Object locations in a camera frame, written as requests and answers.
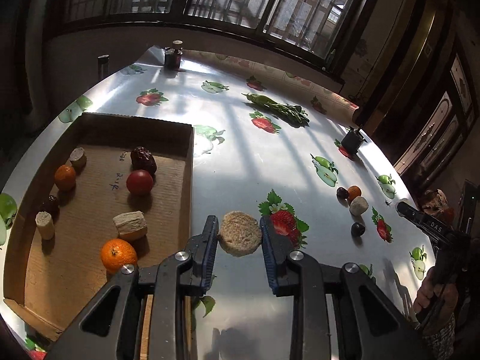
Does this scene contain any beige wide cylinder block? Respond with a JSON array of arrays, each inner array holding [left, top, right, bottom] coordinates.
[[218, 211, 262, 258]]

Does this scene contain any large orange tangerine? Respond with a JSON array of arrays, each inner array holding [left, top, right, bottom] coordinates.
[[100, 238, 137, 275]]

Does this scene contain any dark plum fruit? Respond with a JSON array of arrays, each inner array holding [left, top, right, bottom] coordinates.
[[351, 222, 365, 237]]

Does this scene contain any dark date fruit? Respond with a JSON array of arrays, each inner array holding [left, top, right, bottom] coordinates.
[[336, 187, 349, 200]]

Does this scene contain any small orange tangerine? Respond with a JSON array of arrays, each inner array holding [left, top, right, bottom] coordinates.
[[347, 185, 362, 202]]

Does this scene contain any operator right hand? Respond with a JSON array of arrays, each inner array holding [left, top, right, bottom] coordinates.
[[413, 267, 458, 328]]

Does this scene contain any beige rectangular block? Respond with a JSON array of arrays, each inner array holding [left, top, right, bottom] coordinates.
[[113, 211, 148, 242]]

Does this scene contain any red tomato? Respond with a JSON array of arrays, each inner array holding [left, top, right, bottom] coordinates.
[[126, 170, 154, 195]]

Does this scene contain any large wrinkled red date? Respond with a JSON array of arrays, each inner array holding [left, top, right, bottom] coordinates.
[[130, 146, 157, 176]]

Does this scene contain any shallow cardboard box tray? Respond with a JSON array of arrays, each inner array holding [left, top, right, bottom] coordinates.
[[3, 113, 194, 341]]

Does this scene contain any fruit-print tablecloth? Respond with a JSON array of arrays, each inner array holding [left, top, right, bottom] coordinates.
[[0, 44, 438, 360]]

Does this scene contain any black cylindrical motor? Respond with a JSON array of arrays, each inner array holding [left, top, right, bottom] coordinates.
[[341, 127, 366, 155]]

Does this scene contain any orange tangerine in box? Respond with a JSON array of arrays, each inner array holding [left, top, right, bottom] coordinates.
[[54, 165, 77, 191]]

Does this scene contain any small beige cylinder block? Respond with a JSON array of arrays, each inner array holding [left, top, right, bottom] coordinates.
[[69, 147, 87, 169]]

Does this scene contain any small dark red date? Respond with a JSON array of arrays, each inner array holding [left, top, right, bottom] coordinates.
[[40, 195, 59, 218]]

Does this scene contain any bunch of green vegetables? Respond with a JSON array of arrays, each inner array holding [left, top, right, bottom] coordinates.
[[243, 94, 310, 128]]

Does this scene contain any dark jar with lid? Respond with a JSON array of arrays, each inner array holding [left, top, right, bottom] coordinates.
[[164, 40, 183, 70]]

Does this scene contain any dark framed window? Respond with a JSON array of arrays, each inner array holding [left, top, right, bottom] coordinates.
[[46, 0, 377, 73]]

